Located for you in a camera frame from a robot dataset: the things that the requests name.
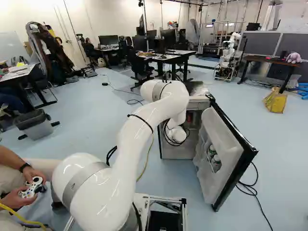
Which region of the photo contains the cluttered grey desk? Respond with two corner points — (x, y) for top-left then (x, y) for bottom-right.
(0, 61), (59, 109)

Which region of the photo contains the person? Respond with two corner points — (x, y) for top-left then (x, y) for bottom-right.
(0, 145), (64, 231)

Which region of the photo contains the black-legged white desk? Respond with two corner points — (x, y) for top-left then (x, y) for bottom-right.
(136, 49), (198, 84)

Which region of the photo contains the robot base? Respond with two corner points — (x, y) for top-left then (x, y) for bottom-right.
(64, 192), (188, 231)

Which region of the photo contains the brown-topped desk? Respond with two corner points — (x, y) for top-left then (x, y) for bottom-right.
(237, 54), (302, 94)

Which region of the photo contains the white robot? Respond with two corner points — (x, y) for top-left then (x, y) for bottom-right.
(213, 32), (242, 83)

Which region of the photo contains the purple plush toy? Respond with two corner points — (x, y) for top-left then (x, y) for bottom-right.
(284, 51), (303, 64)

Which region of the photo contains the black office chair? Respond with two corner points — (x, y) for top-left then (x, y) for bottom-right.
(127, 47), (155, 91)

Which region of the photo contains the small silver fridge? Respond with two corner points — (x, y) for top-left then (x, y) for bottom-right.
(157, 81), (215, 160)

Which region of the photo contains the black fridge power cable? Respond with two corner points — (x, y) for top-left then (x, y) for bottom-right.
(236, 160), (274, 231)

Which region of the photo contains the grey partition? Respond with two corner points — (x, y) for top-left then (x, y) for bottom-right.
(240, 31), (308, 80)

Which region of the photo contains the black fridge door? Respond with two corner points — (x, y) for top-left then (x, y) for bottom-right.
(192, 93), (259, 212)

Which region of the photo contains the white game controller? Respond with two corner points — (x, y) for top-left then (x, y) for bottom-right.
(18, 176), (48, 199)

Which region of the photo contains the yellow bag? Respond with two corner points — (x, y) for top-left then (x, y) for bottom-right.
(262, 87), (288, 114)

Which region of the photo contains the grey trash bin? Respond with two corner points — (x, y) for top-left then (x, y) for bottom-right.
(13, 108), (55, 141)

